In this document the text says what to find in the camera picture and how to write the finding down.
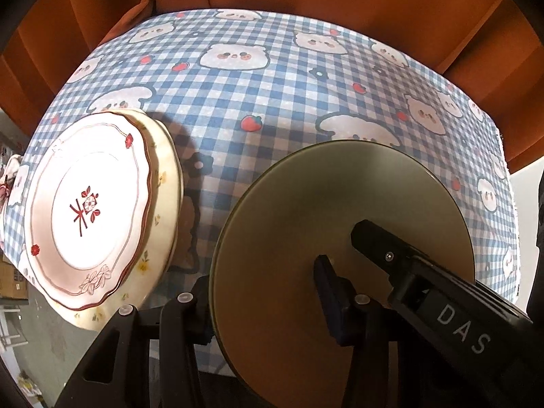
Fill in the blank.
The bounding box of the blue checked bear tablecloth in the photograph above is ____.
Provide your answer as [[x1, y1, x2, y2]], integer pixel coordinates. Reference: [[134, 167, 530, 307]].
[[0, 7, 522, 375]]

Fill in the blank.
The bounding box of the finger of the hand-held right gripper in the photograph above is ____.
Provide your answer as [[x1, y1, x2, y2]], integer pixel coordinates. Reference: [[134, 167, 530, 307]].
[[351, 220, 430, 307]]

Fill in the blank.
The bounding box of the cardboard box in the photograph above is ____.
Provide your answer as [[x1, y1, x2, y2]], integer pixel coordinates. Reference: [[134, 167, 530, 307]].
[[0, 251, 33, 303]]

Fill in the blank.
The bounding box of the scalloped yellow floral plate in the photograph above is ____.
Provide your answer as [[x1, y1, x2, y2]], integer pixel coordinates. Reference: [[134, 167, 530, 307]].
[[19, 108, 185, 332]]

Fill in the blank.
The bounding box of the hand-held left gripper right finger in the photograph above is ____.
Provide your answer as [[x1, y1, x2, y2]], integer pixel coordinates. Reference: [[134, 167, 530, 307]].
[[313, 254, 409, 408]]

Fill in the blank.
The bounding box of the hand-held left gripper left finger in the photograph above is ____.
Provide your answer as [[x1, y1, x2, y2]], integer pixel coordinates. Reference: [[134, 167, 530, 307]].
[[53, 274, 213, 408]]

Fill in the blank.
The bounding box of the pink cloth bundle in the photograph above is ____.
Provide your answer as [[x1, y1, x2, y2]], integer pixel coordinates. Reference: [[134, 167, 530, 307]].
[[0, 155, 23, 214]]

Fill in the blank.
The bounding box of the round yellow floral plate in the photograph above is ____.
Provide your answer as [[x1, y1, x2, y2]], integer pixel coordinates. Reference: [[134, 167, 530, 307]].
[[123, 110, 181, 239]]

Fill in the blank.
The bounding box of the red-rimmed white plate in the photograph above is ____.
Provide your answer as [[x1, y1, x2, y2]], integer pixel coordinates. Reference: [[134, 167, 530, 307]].
[[23, 113, 153, 311]]

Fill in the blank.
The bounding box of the green floral ceramic bowl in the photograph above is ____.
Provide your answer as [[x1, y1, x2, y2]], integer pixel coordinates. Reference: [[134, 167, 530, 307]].
[[209, 140, 476, 408]]

